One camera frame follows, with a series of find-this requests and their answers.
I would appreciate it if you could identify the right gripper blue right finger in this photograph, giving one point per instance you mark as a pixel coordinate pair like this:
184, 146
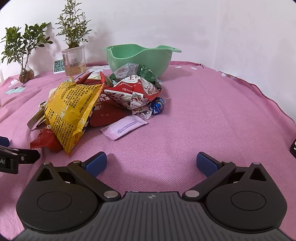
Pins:
216, 173

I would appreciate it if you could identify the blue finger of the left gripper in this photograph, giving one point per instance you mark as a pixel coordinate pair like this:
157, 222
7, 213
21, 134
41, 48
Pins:
4, 141

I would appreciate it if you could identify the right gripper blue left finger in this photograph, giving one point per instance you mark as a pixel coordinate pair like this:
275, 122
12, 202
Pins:
86, 172

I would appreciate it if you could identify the small red snack packet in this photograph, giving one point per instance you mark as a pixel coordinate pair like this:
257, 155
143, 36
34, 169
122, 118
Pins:
46, 139

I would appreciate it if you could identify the lilac candy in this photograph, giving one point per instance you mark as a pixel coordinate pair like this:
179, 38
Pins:
122, 127

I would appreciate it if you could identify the yellow snack bag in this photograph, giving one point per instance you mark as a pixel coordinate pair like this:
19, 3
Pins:
69, 109

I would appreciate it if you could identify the red white sweet bag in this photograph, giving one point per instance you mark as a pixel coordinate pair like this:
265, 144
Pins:
133, 92

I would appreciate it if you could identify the green snack packet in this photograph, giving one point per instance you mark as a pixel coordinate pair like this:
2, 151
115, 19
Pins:
130, 69

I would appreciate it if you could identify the dark red snack packet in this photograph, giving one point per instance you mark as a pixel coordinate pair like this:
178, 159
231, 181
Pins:
107, 111

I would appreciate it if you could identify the pink tablecloth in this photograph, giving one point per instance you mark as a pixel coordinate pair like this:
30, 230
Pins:
205, 111

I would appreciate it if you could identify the blue foil chocolate ball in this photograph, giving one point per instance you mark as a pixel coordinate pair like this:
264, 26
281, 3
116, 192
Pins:
157, 106

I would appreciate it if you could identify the white digital clock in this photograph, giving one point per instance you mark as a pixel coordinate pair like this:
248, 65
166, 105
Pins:
58, 66

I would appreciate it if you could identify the leafy plant in glass vase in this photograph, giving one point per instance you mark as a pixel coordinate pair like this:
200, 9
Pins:
18, 47

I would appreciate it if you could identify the green plastic bowl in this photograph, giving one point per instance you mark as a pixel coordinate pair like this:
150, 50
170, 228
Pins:
157, 59

